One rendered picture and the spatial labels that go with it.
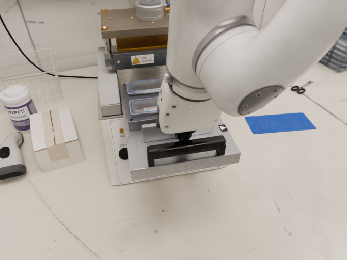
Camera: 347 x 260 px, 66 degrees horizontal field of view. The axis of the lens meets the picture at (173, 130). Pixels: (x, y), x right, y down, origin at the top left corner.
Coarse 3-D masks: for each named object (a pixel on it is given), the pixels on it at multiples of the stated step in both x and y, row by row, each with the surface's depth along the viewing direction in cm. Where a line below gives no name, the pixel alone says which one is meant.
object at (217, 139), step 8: (216, 136) 51; (160, 144) 49; (168, 144) 49; (176, 144) 49; (184, 144) 49; (192, 144) 49; (200, 144) 49; (208, 144) 50; (216, 144) 50; (224, 144) 50; (152, 152) 48; (160, 152) 48; (168, 152) 48; (176, 152) 49; (184, 152) 49; (192, 152) 50; (224, 152) 52; (152, 160) 49
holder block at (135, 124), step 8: (128, 96) 64; (136, 96) 64; (144, 96) 64; (152, 96) 64; (128, 104) 61; (128, 112) 59; (128, 120) 57; (136, 120) 57; (144, 120) 57; (152, 120) 57; (136, 128) 58
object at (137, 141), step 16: (128, 128) 59; (144, 128) 53; (160, 128) 54; (208, 128) 57; (128, 144) 55; (144, 144) 55; (144, 160) 51; (160, 160) 51; (176, 160) 51; (192, 160) 51; (208, 160) 52; (224, 160) 53; (144, 176) 51
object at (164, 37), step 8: (120, 40) 74; (128, 40) 74; (136, 40) 74; (144, 40) 74; (152, 40) 74; (160, 40) 74; (120, 48) 70; (128, 48) 70; (136, 48) 70; (144, 48) 71
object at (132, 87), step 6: (162, 78) 69; (132, 84) 67; (138, 84) 67; (144, 84) 67; (150, 84) 67; (156, 84) 67; (132, 90) 64; (138, 90) 64; (144, 90) 64; (150, 90) 64
